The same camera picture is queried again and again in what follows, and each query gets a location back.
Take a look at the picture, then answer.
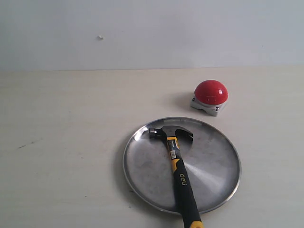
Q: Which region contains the black yellow claw hammer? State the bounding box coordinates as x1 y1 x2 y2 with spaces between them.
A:
148 125 204 228

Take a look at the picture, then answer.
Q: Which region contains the red dome push button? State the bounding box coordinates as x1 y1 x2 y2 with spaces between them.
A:
190 80 228 116

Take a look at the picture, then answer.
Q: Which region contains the round steel plate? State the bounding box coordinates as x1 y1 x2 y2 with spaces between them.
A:
123 117 241 214

